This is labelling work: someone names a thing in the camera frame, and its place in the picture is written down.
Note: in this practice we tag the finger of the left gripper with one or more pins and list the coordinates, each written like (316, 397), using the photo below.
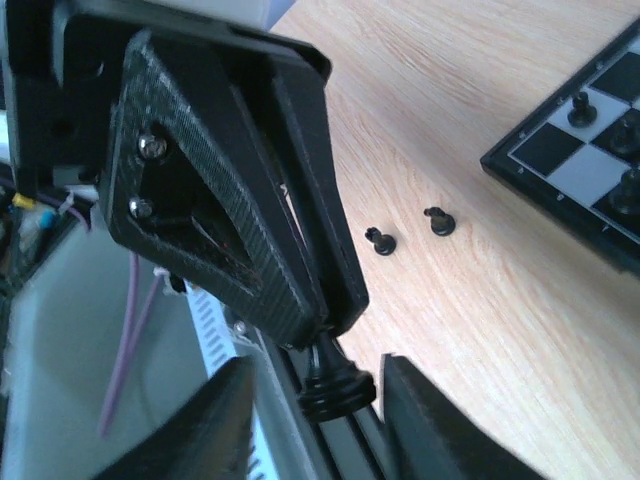
(191, 185)
(308, 159)

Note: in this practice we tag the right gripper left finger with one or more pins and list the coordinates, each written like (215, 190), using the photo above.
(171, 452)

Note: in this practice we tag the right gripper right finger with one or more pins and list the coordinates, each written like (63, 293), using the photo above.
(428, 437)

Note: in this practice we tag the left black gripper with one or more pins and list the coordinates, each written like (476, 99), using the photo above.
(63, 63)

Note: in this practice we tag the black chess piece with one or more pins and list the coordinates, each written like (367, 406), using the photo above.
(383, 244)
(441, 223)
(334, 386)
(624, 198)

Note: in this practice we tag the black pawn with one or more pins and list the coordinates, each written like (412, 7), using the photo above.
(625, 139)
(583, 113)

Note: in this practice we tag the black and silver chessboard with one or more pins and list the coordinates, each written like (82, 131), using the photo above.
(569, 172)

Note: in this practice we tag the black aluminium frame rail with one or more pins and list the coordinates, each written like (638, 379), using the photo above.
(352, 447)

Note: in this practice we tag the light blue cable duct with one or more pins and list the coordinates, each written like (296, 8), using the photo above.
(235, 446)

